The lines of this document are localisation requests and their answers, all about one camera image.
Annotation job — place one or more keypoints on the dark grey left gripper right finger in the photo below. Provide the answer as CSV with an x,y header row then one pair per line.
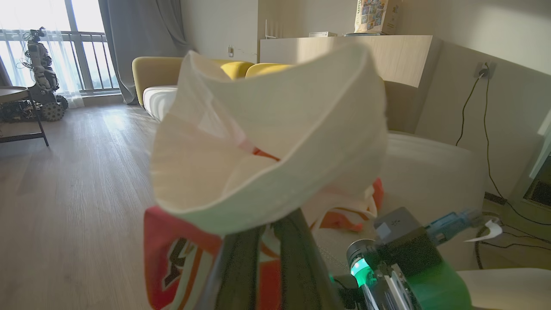
x,y
301,267

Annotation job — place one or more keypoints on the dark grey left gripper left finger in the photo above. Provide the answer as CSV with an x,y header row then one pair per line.
x,y
239,275

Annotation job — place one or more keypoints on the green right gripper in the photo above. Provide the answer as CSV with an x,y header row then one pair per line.
x,y
434,286

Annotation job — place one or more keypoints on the red cloth garment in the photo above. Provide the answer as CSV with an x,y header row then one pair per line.
x,y
280,120

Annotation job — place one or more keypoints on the grey fabric sofa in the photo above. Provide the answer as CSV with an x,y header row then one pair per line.
x,y
430,172

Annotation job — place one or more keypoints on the black power strip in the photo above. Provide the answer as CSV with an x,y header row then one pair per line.
x,y
495,198

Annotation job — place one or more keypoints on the black mesh panel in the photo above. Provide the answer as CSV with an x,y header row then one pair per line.
x,y
540,193

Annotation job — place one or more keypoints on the white cabinet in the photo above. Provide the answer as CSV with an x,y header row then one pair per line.
x,y
543,146

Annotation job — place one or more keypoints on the white seat cushion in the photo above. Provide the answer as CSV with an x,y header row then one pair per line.
x,y
159,101

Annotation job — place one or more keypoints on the yellow armchair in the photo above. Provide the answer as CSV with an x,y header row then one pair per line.
x,y
150,71

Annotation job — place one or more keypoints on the light wooden cabinet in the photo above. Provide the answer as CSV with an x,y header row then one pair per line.
x,y
396,56

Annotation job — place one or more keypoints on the white flat router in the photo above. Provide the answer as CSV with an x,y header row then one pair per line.
x,y
323,34

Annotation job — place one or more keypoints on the colourful printed cardboard box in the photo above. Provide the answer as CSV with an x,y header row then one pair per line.
x,y
370,15

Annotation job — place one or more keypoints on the grey curtain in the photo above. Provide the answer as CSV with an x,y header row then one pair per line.
x,y
129,34

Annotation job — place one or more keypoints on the balcony railing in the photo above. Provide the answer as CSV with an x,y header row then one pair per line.
x,y
92,36

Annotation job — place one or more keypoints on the wheeled white robot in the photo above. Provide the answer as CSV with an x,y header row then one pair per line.
x,y
41,64

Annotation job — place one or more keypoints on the dark side table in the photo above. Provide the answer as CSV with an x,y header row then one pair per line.
x,y
13,92

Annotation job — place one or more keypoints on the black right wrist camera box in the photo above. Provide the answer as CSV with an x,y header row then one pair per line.
x,y
404,247

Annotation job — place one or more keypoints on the grey wall outlet with plug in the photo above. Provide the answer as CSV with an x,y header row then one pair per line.
x,y
484,71

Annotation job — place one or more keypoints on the white wall socket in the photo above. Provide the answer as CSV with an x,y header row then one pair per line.
x,y
230,51

